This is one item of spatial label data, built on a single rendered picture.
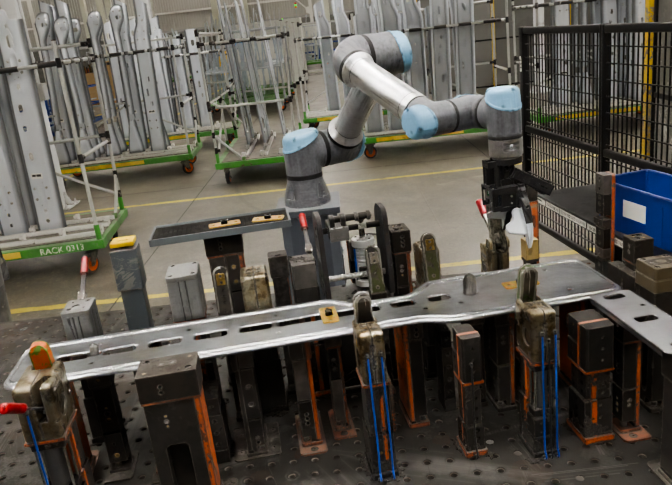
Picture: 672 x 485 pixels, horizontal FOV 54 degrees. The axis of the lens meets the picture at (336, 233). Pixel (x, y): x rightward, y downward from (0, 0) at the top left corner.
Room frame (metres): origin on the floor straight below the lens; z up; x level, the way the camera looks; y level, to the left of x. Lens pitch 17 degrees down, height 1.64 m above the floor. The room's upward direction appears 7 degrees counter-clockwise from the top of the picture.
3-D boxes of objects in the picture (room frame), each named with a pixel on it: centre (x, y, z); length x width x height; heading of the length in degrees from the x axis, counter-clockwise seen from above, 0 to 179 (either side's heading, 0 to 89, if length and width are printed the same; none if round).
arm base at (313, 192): (2.09, 0.08, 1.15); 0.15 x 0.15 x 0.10
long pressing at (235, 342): (1.40, 0.06, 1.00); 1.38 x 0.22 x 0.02; 97
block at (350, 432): (1.42, 0.04, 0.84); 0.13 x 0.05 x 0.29; 7
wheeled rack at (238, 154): (8.50, 0.80, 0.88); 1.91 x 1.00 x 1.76; 0
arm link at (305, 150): (2.10, 0.07, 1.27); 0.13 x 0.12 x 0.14; 117
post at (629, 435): (1.28, -0.60, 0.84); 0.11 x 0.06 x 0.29; 7
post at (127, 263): (1.69, 0.56, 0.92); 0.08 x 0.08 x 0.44; 7
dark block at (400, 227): (1.65, -0.16, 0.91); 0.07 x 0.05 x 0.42; 7
